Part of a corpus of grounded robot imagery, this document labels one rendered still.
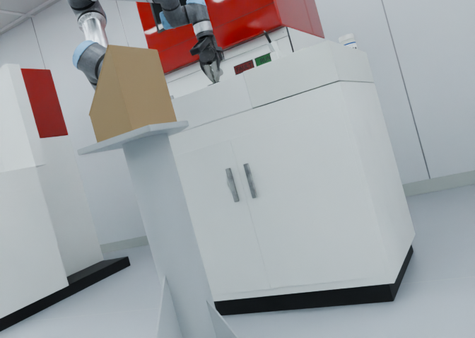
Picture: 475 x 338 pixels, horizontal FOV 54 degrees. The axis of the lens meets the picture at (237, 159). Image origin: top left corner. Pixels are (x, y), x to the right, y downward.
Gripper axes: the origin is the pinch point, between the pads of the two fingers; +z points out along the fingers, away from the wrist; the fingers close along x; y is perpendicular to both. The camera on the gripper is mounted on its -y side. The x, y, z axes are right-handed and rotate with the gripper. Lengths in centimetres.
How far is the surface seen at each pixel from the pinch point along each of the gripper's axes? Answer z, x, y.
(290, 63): 4.4, -34.2, -4.0
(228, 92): 6.6, -6.8, -4.0
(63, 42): -136, 278, 207
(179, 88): -14, 55, 58
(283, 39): -19, -12, 58
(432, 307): 97, -61, -8
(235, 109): 13.8, -7.8, -4.0
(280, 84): 10.4, -28.7, -4.0
